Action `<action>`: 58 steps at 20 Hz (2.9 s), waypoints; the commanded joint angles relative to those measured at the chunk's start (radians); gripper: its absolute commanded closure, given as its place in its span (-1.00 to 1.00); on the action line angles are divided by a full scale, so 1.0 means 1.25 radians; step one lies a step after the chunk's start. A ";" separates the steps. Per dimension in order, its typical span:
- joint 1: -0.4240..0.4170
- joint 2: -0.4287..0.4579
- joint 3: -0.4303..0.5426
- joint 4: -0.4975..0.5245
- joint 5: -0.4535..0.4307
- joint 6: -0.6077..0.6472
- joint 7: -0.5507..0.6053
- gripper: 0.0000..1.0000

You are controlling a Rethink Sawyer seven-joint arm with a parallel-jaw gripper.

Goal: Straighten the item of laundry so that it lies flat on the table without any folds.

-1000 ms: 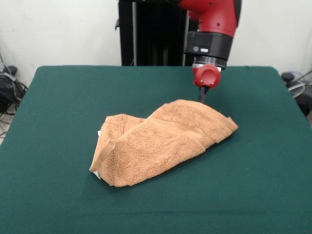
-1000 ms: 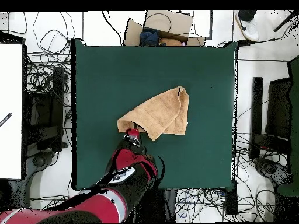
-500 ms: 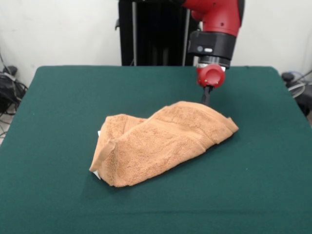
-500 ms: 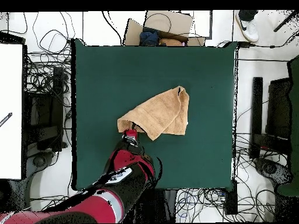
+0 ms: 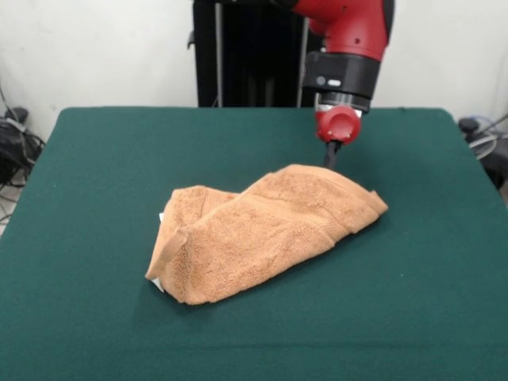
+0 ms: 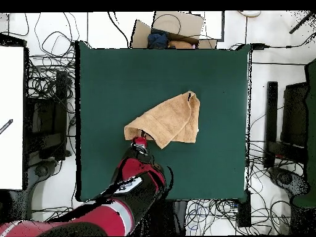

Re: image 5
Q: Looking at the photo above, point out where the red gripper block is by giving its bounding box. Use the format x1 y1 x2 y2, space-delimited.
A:
314 103 364 172

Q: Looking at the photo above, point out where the tan terry towel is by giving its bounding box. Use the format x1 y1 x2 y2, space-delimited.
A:
144 163 389 306

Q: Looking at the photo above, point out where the dark green table cloth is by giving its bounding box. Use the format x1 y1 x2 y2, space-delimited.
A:
0 105 508 381

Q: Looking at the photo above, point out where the black plug adapter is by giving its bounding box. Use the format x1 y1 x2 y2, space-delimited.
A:
4 106 29 123

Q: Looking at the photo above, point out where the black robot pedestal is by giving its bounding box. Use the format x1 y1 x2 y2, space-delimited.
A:
187 0 330 108

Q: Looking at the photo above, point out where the black cable bundle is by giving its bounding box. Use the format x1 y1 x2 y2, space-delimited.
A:
458 114 508 187
0 79 47 191

